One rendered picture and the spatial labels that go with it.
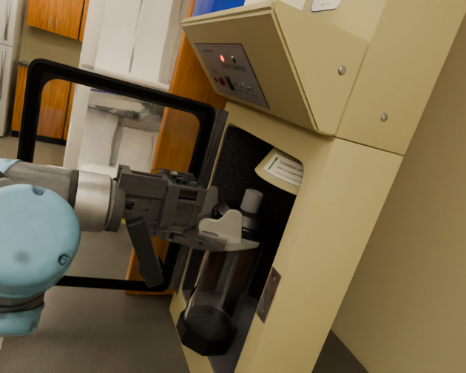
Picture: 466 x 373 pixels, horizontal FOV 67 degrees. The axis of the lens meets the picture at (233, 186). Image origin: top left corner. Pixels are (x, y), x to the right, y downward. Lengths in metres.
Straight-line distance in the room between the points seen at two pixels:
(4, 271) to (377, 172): 0.38
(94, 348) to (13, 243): 0.46
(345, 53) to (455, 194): 0.49
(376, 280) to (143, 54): 1.24
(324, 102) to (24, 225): 0.28
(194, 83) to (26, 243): 0.50
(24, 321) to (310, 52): 0.38
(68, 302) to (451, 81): 0.90
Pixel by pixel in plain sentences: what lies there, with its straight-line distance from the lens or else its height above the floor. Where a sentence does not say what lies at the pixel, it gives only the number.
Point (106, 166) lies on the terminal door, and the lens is 0.65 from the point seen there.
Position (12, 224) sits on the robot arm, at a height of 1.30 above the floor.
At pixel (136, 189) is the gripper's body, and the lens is 0.46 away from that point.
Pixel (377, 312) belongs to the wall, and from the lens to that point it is 0.91.
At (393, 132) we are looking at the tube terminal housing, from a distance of 0.45.
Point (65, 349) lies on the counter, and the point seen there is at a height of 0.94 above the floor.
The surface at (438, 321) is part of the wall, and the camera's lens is 0.82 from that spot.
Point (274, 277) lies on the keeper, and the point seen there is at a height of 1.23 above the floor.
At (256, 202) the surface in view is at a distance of 0.53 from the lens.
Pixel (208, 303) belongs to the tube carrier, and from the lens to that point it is 0.57.
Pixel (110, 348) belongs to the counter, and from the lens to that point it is 0.72.
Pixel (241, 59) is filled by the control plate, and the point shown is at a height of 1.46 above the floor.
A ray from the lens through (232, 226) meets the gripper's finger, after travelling 0.49.
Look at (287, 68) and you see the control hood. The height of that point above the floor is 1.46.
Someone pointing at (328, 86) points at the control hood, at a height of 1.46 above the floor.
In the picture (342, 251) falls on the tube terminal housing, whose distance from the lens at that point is 0.47.
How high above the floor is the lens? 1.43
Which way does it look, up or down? 15 degrees down
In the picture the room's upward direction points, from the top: 17 degrees clockwise
